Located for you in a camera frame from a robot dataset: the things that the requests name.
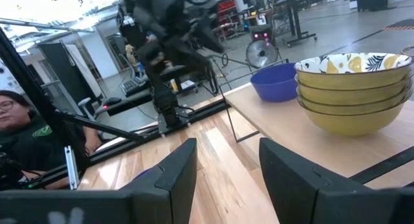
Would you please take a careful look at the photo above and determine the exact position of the silver metal bracket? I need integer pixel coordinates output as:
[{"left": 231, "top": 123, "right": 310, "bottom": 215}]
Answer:
[{"left": 63, "top": 145, "right": 80, "bottom": 190}]

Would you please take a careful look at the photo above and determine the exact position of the black keyboard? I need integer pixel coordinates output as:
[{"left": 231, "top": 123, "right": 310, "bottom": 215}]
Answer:
[{"left": 119, "top": 75, "right": 152, "bottom": 98}]

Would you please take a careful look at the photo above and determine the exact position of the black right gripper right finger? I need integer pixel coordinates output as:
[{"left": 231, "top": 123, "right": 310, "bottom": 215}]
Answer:
[{"left": 259, "top": 137, "right": 414, "bottom": 224}]

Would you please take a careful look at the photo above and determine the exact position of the red storage bin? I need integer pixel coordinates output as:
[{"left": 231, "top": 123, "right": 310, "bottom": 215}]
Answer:
[{"left": 217, "top": 0, "right": 237, "bottom": 15}]

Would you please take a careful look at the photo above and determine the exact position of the black frame post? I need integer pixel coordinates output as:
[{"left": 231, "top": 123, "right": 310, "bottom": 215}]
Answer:
[{"left": 0, "top": 26, "right": 92, "bottom": 173}]

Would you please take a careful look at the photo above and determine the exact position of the person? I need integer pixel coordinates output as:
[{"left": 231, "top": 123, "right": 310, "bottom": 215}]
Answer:
[{"left": 0, "top": 89, "right": 103, "bottom": 190}]

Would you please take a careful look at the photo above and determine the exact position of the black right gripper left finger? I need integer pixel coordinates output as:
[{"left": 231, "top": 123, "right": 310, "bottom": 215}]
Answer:
[{"left": 0, "top": 138, "right": 197, "bottom": 224}]

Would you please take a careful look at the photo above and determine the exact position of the grey round floor fan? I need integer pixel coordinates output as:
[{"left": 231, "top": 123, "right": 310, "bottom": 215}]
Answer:
[{"left": 245, "top": 38, "right": 279, "bottom": 69}]

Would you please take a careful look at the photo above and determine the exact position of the black rolling table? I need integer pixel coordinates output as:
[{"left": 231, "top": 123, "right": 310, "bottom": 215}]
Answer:
[{"left": 273, "top": 0, "right": 318, "bottom": 49}]

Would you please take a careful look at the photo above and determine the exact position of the black box with pink lights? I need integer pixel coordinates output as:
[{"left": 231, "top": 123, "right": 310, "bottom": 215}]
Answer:
[{"left": 250, "top": 23, "right": 273, "bottom": 43}]

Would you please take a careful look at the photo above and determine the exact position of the black diagonal frame brace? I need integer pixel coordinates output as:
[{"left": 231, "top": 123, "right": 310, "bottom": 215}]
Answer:
[{"left": 53, "top": 107, "right": 146, "bottom": 142}]

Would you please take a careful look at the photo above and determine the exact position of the blue plastic bowl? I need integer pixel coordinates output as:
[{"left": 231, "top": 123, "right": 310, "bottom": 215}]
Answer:
[{"left": 250, "top": 62, "right": 298, "bottom": 104}]

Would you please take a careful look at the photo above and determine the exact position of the black partition panel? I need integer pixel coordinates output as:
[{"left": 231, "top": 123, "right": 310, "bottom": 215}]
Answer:
[{"left": 38, "top": 41, "right": 105, "bottom": 102}]

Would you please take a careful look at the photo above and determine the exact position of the wooden shelf with black legs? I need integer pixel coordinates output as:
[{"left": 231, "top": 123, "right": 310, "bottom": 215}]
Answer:
[{"left": 219, "top": 58, "right": 414, "bottom": 190}]

